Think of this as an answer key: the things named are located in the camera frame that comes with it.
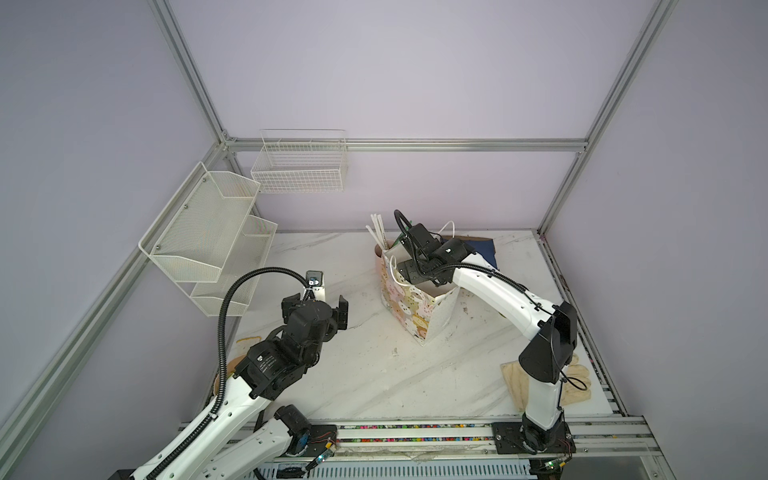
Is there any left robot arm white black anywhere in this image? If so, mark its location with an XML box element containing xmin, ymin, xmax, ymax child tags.
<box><xmin>113</xmin><ymin>294</ymin><xmax>349</xmax><ymax>479</ymax></box>

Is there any white wrapped straw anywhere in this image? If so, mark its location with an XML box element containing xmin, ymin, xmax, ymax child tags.
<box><xmin>366</xmin><ymin>213</ymin><xmax>387</xmax><ymax>244</ymax></box>

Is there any white wire basket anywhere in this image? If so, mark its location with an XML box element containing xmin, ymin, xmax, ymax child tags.
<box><xmin>251</xmin><ymin>129</ymin><xmax>348</xmax><ymax>194</ymax></box>

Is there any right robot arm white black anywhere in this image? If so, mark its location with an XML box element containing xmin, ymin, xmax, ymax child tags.
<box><xmin>397</xmin><ymin>223</ymin><xmax>578</xmax><ymax>453</ymax></box>

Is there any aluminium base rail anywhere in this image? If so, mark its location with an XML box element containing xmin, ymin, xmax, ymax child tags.
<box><xmin>202</xmin><ymin>416</ymin><xmax>675</xmax><ymax>479</ymax></box>

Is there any beige cloth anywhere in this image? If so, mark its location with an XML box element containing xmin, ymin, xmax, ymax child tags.
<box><xmin>500</xmin><ymin>355</ymin><xmax>592</xmax><ymax>412</ymax></box>

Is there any cardboard box of blue napkins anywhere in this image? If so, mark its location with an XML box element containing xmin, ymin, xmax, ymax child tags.
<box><xmin>461</xmin><ymin>236</ymin><xmax>498</xmax><ymax>269</ymax></box>

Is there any cartoon animal paper gift bag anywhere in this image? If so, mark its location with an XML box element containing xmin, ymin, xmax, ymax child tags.
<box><xmin>375</xmin><ymin>241</ymin><xmax>460</xmax><ymax>345</ymax></box>

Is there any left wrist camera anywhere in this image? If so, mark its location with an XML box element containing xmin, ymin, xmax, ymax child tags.
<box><xmin>304</xmin><ymin>270</ymin><xmax>326</xmax><ymax>301</ymax></box>

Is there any white mesh two-tier shelf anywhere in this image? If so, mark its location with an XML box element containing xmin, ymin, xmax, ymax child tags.
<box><xmin>138</xmin><ymin>163</ymin><xmax>278</xmax><ymax>317</ymax></box>

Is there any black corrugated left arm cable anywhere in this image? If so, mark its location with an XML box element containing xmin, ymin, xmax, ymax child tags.
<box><xmin>209</xmin><ymin>266</ymin><xmax>308</xmax><ymax>415</ymax></box>

